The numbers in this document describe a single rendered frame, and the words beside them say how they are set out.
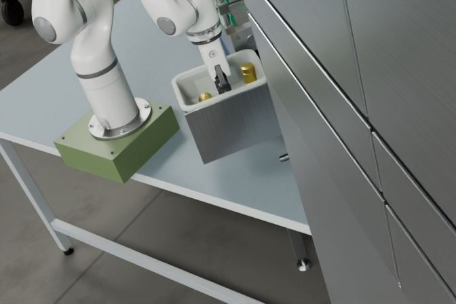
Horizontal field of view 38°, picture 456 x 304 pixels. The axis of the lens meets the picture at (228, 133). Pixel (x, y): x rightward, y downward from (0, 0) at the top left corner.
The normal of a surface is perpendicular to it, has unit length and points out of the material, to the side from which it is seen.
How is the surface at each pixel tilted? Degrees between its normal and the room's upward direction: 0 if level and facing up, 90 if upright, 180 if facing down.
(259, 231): 0
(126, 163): 90
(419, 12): 90
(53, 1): 67
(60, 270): 0
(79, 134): 1
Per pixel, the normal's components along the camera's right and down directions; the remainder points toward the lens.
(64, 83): -0.27, -0.77
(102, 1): 0.84, 0.18
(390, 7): -0.93, 0.36
